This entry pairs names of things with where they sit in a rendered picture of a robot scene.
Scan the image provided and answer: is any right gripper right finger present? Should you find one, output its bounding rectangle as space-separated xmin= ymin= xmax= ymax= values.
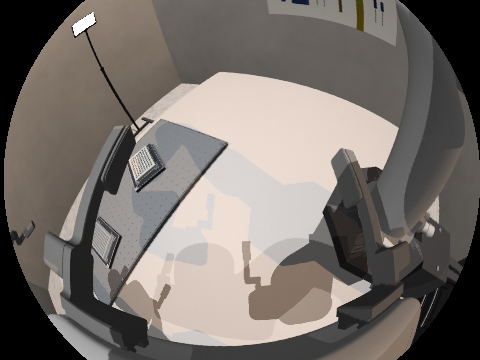
xmin=331 ymin=148 xmax=411 ymax=329

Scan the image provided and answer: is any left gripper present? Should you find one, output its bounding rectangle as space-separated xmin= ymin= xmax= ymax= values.
xmin=11 ymin=220 xmax=35 ymax=245

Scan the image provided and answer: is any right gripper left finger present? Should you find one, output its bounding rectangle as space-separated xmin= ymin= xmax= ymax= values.
xmin=44 ymin=125 xmax=149 ymax=353

